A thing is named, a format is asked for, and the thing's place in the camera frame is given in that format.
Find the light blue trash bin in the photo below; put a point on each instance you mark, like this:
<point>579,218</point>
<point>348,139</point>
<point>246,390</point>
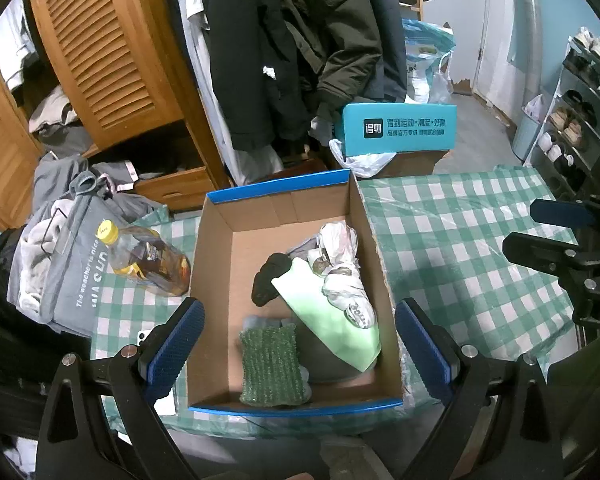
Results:
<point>525,135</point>

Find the green white checkered tablecloth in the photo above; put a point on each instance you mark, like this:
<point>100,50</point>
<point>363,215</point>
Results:
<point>455,260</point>

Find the brown cardboard box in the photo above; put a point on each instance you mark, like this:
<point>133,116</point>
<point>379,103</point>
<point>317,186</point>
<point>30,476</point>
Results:
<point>415,162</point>

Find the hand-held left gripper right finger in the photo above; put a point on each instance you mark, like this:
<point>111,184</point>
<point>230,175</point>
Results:
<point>427,350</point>

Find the teal printed box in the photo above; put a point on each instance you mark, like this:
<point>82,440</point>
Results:
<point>400,127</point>

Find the blue-edged cardboard box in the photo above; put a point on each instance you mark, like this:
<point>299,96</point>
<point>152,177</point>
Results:
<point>230,280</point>

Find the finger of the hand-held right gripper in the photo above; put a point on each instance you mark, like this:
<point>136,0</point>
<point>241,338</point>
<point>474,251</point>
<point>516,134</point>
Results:
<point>562,212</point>
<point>535,252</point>

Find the dark green cloth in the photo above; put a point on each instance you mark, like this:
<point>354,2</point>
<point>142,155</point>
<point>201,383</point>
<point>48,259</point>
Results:
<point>590,410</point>

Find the louvered wardrobe door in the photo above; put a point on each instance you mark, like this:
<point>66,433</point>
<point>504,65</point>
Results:
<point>100,45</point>

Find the yellow-capped plastic bottle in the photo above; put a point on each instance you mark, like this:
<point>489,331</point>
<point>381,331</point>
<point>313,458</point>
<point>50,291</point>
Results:
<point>150,260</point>

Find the white hanging garment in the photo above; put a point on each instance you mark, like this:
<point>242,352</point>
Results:
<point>205,60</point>

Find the white plastic bag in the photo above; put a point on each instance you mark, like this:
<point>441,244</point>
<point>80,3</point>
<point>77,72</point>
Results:
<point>360,162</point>

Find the light grey cloth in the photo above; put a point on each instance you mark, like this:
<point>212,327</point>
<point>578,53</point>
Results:
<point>325,125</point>

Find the black hanging jacket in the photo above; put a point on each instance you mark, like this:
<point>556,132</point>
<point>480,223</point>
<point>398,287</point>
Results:
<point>250,50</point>

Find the grey clothes pile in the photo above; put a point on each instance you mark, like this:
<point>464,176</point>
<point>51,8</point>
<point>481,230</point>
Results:
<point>55,120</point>

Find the white hanging shirt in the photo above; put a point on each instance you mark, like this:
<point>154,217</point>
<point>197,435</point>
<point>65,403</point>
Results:
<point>12,40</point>

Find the wooden wardrobe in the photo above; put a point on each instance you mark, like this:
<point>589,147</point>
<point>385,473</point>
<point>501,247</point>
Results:
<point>0,160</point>

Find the white wrapper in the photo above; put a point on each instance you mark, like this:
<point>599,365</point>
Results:
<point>340,260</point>

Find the grey garment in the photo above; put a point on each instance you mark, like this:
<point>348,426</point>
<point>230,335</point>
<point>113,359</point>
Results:
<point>325,366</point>

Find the shoe rack with shoes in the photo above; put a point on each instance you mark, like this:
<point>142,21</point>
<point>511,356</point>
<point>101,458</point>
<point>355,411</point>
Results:
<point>565,125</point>

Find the light green cloth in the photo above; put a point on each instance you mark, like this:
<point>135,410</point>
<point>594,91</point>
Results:
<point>330,320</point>

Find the grey hoodie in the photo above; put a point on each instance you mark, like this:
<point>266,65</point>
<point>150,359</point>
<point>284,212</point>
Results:
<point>65,280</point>

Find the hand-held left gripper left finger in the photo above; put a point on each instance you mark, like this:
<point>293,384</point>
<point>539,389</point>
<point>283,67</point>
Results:
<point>172,350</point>

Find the dark blue hanging coat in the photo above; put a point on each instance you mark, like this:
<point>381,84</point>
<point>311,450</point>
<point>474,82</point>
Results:
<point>387,35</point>

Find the olive hanging jacket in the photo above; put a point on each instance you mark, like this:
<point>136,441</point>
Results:
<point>330,20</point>

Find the white smartphone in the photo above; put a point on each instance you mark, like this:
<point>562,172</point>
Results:
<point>166,405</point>

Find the white door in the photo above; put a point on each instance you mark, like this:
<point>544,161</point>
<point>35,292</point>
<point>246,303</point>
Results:
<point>500,20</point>

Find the blue clear plastic bag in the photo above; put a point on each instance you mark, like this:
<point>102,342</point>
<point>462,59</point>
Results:
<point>425,65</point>

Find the black sock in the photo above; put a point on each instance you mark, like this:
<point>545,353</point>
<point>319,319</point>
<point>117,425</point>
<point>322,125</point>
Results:
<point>270,280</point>

